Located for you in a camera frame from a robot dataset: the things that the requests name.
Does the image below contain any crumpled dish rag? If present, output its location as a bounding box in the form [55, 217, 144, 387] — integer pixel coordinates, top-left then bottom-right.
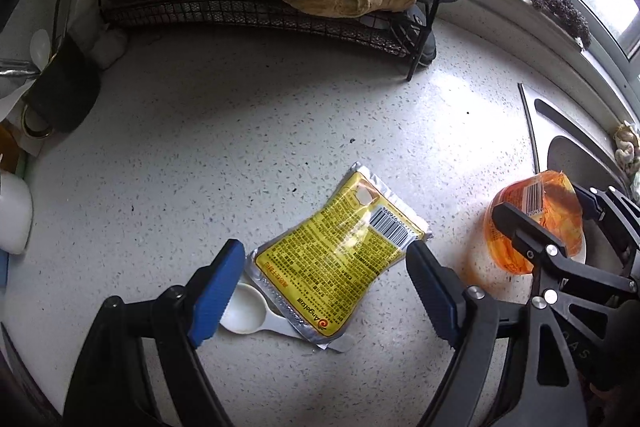
[612, 121, 640, 180]

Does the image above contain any yellow foil packet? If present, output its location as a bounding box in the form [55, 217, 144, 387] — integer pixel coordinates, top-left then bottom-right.
[248, 162, 433, 350]

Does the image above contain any dried lavender bunch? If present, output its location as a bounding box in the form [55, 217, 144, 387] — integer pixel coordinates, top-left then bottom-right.
[529, 0, 592, 50]

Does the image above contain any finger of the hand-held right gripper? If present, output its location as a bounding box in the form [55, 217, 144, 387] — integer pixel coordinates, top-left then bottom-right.
[491, 201, 640, 303]
[574, 183, 640, 264]

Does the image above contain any white sugar pot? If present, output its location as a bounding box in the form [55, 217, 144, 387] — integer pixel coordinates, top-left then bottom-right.
[0, 169, 35, 255]

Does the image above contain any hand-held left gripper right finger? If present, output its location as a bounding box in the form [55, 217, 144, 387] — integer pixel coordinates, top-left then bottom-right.
[406, 241, 588, 427]

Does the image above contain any orange jelly cup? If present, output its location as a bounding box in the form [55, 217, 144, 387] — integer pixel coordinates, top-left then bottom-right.
[484, 170, 587, 276]

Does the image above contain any black mug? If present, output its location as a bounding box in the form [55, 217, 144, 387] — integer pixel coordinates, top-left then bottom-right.
[22, 34, 103, 138]

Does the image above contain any white plastic measuring spoon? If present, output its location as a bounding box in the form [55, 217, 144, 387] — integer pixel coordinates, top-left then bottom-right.
[219, 283, 357, 353]

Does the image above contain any stainless steel sink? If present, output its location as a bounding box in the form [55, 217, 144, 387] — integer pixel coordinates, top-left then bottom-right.
[517, 82, 640, 268]

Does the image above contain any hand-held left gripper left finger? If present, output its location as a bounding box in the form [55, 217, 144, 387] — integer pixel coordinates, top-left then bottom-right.
[62, 238, 247, 427]

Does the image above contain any metal utensil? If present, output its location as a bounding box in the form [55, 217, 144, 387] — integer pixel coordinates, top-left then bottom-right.
[0, 57, 41, 80]

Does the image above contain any white serving spoon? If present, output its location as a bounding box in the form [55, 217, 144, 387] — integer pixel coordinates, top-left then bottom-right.
[30, 29, 52, 68]

